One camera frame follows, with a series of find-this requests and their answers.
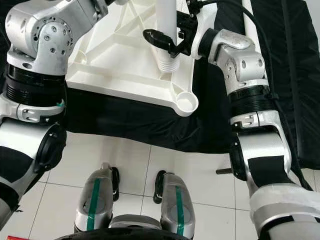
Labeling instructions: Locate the silver left robot leg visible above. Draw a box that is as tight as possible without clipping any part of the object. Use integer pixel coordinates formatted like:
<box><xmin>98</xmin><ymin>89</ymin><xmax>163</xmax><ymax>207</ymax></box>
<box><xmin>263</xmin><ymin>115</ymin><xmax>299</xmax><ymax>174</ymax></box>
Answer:
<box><xmin>75</xmin><ymin>162</ymin><xmax>121</xmax><ymax>233</ymax></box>

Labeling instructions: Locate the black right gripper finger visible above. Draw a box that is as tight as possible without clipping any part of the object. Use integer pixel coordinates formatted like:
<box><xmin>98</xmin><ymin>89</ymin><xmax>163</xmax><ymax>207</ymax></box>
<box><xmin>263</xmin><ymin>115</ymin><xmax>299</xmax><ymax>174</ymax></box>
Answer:
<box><xmin>142</xmin><ymin>28</ymin><xmax>179</xmax><ymax>54</ymax></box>

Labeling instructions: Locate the white plastic table top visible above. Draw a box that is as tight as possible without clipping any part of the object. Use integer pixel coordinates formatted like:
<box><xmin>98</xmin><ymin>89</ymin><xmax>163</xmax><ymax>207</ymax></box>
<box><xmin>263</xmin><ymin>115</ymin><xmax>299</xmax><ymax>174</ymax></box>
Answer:
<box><xmin>65</xmin><ymin>0</ymin><xmax>200</xmax><ymax>117</ymax></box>

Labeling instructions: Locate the silver right robot leg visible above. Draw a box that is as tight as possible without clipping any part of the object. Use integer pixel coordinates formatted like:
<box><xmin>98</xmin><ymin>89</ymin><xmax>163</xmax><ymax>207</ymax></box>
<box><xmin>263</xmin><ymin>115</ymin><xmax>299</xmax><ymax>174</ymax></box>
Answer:
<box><xmin>154</xmin><ymin>171</ymin><xmax>196</xmax><ymax>238</ymax></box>

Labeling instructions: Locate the silver robot leg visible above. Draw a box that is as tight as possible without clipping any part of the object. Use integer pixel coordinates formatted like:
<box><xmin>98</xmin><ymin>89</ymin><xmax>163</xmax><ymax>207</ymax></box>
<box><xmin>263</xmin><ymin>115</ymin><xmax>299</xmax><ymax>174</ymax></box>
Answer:
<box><xmin>154</xmin><ymin>171</ymin><xmax>196</xmax><ymax>238</ymax></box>
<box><xmin>75</xmin><ymin>162</ymin><xmax>121</xmax><ymax>233</ymax></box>

